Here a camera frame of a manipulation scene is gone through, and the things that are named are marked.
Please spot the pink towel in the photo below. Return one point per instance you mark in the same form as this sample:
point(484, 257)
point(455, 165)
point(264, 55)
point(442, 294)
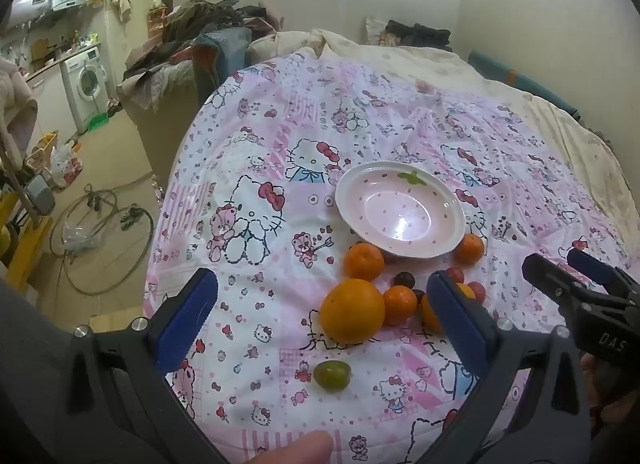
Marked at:
point(12, 104)

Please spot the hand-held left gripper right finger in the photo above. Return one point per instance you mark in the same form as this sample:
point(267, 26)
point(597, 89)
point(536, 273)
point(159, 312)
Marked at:
point(457, 324)

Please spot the dark purple grape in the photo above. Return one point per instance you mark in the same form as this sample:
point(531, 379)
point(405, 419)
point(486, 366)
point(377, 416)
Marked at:
point(404, 280)

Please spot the green grape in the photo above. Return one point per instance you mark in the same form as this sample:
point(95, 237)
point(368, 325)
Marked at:
point(332, 375)

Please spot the dark clothes bundle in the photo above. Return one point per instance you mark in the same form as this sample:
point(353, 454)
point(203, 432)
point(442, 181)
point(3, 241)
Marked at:
point(417, 33)

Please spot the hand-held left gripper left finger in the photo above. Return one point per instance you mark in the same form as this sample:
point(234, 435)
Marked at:
point(187, 316)

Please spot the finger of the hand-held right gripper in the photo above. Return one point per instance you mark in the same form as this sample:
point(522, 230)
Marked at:
point(547, 276)
point(592, 266)

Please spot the yellow frame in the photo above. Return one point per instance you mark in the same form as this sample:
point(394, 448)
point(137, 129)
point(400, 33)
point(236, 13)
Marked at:
point(22, 249)

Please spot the white red plastic bag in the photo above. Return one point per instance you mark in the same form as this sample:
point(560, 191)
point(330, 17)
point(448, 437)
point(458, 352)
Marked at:
point(65, 164)

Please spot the small tangerine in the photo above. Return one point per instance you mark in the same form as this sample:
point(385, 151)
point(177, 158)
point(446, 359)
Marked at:
point(400, 304)

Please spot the red cherry tomato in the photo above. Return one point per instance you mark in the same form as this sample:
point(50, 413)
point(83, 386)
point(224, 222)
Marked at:
point(477, 291)
point(456, 274)

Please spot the teal mat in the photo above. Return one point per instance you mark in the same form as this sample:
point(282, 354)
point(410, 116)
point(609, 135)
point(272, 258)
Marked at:
point(525, 84)

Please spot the pink speckled plate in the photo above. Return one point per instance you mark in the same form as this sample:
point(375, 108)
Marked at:
point(400, 211)

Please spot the large orange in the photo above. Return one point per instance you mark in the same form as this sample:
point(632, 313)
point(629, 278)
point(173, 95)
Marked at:
point(352, 311)

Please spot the white washing machine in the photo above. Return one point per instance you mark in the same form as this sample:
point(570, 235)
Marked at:
point(85, 81)

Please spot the pile of clothes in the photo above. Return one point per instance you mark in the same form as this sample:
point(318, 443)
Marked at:
point(200, 26)

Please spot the pink cartoon printed blanket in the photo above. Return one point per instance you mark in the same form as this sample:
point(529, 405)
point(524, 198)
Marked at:
point(260, 254)

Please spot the green basket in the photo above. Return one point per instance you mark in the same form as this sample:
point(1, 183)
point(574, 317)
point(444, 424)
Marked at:
point(97, 122)

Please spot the hanging beige garment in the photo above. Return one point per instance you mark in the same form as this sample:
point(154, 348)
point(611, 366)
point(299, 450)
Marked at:
point(121, 1)

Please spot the person's left hand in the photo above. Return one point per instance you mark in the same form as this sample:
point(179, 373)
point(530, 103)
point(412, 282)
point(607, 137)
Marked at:
point(295, 450)

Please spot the medium orange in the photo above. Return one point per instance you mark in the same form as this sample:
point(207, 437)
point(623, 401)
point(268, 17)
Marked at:
point(430, 316)

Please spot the person's right hand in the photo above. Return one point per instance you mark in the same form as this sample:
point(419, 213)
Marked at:
point(597, 384)

